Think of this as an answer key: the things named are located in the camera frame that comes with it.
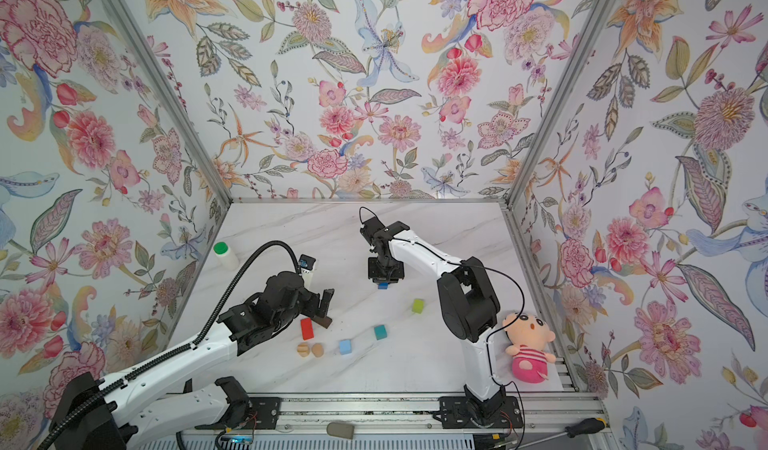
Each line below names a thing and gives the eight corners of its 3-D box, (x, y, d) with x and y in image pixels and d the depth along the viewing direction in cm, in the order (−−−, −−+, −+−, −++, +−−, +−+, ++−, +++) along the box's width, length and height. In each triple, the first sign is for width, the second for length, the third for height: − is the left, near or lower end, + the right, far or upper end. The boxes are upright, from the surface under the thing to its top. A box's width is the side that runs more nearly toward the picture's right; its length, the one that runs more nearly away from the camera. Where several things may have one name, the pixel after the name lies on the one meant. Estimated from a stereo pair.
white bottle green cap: (222, 270, 102) (209, 254, 95) (227, 257, 106) (215, 241, 98) (237, 270, 102) (225, 254, 95) (241, 257, 106) (231, 241, 98)
